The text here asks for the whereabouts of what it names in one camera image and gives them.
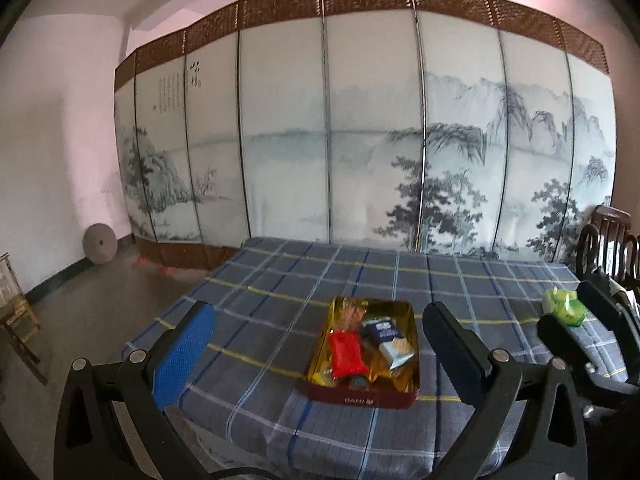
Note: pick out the orange puffed snack packet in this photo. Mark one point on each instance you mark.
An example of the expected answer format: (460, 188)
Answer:
(350, 312)

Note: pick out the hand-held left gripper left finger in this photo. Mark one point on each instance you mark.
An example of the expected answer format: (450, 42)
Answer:
(182, 357)

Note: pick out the blue plaid tablecloth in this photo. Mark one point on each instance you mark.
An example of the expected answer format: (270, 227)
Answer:
(280, 300)

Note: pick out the orange yellow snack packet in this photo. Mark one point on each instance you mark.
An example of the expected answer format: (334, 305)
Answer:
(387, 374)

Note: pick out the red snack packet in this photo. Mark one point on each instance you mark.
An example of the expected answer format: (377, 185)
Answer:
(346, 355)

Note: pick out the painted folding screen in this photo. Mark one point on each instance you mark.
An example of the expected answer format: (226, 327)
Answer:
(300, 135)

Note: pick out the small wooden stool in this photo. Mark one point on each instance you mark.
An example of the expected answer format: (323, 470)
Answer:
(20, 317)

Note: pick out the round grey stone disc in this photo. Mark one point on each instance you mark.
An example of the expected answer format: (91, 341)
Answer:
(100, 244)

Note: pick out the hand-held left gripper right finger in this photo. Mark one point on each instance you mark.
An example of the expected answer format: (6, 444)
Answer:
(452, 355)

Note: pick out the red tin box gold inside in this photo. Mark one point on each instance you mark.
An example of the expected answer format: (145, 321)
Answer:
(320, 390)

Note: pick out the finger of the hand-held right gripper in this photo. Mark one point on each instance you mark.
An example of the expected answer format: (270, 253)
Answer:
(607, 315)
(562, 342)

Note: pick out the orange floor object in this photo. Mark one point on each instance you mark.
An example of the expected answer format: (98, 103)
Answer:
(167, 271)
(141, 261)

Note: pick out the dark wooden chair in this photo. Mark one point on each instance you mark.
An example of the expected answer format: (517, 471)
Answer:
(615, 220)
(587, 250)

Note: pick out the green tissue pack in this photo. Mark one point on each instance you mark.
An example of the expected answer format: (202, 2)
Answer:
(562, 305)

